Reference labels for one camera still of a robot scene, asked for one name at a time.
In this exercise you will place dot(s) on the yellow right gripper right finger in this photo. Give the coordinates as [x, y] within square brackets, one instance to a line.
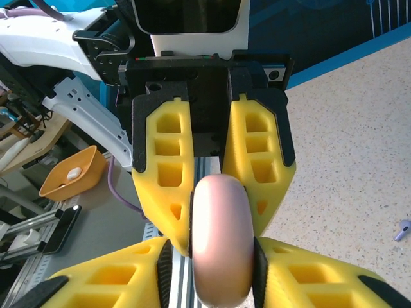
[321, 282]

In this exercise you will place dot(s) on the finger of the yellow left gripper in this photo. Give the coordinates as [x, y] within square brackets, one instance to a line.
[167, 199]
[266, 186]

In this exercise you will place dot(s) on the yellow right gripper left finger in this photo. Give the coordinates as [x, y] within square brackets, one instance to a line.
[106, 279]

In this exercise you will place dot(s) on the lilac earbud charging case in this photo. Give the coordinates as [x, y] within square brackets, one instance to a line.
[221, 240]

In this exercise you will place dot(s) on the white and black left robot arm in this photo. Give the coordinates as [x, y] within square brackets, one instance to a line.
[38, 48]

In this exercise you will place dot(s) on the white earbud case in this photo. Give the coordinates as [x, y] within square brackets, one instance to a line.
[74, 173]

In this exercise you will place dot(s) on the grey metal shelf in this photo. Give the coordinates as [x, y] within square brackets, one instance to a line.
[96, 224]

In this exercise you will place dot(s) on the black smartphone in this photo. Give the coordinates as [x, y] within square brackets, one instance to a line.
[62, 229]

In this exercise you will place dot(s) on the orange plastic bin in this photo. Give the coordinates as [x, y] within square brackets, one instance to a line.
[96, 173]

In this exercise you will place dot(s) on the aluminium profile stand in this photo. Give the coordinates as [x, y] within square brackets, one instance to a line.
[29, 221]

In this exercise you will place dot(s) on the wooden side table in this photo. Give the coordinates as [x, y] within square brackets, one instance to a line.
[48, 139]

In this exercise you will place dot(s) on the white plastic object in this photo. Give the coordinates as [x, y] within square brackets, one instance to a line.
[13, 154]

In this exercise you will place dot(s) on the aluminium mounting rail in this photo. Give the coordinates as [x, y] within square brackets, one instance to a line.
[207, 167]

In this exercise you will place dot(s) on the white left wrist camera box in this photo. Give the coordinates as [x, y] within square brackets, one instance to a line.
[192, 45]

